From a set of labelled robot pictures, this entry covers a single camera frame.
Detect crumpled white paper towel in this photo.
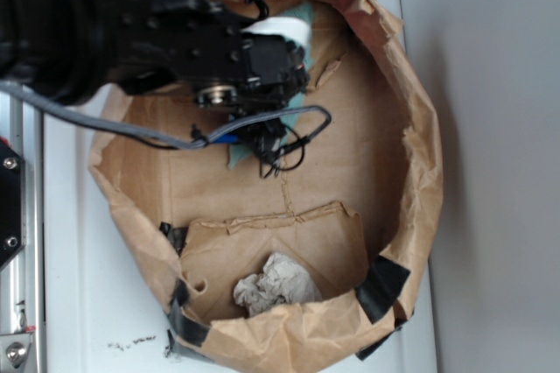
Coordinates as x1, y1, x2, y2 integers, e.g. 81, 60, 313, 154
233, 252, 323, 317

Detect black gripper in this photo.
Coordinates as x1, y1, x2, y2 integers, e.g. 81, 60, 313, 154
170, 0, 312, 115

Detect brown paper bag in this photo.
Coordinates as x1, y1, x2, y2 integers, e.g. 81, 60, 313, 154
89, 0, 443, 372

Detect aluminium frame rail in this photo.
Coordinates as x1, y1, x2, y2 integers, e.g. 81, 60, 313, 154
1, 93, 46, 372

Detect blue terry cloth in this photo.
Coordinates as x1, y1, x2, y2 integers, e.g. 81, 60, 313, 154
227, 0, 317, 172

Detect black metal mount plate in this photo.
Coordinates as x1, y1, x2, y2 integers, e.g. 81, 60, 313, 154
0, 137, 23, 270

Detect grey braided cable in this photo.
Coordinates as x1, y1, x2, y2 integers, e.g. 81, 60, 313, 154
0, 81, 333, 151

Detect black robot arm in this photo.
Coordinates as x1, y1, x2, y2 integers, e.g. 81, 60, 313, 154
1, 0, 309, 115

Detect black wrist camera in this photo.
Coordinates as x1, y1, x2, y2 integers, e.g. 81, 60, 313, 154
227, 118, 289, 171

